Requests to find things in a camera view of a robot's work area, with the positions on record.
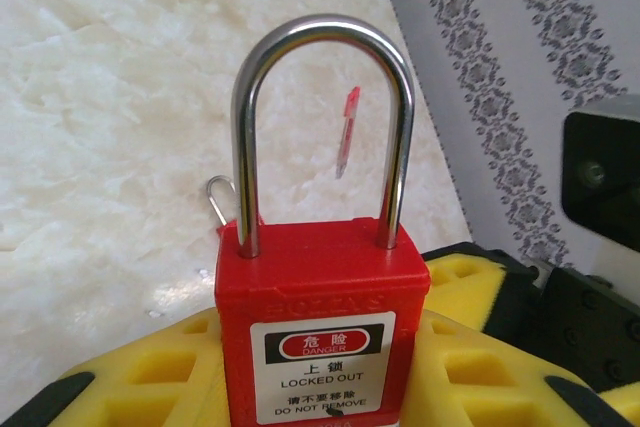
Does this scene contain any small red padlock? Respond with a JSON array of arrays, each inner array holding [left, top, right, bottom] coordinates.
[[206, 174, 240, 239]]

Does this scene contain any red pen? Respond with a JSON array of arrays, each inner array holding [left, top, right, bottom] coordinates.
[[333, 85, 362, 182]]

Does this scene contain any red labelled safety padlock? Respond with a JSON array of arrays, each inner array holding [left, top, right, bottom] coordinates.
[[213, 13, 432, 427]]

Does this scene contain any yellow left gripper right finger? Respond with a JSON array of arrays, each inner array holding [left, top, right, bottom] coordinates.
[[399, 316, 640, 427]]

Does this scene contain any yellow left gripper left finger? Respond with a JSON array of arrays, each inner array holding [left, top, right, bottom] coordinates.
[[0, 307, 225, 427]]

